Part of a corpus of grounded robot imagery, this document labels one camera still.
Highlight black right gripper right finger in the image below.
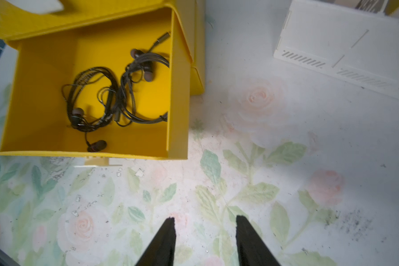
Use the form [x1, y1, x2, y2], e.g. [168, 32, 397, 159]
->
[236, 215, 280, 266]

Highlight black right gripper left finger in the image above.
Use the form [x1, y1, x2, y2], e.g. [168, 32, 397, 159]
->
[136, 217, 176, 266]

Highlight black wired earphones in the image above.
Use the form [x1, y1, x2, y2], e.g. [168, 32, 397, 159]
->
[61, 66, 118, 153]
[113, 32, 171, 127]

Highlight yellow plastic drawer cabinet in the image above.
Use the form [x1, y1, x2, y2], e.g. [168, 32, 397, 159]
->
[0, 1, 206, 160]

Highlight floral table mat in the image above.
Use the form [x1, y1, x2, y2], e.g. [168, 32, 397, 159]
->
[0, 1, 399, 266]

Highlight white file organizer rack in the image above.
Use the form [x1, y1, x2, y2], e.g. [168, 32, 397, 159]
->
[274, 1, 399, 99]

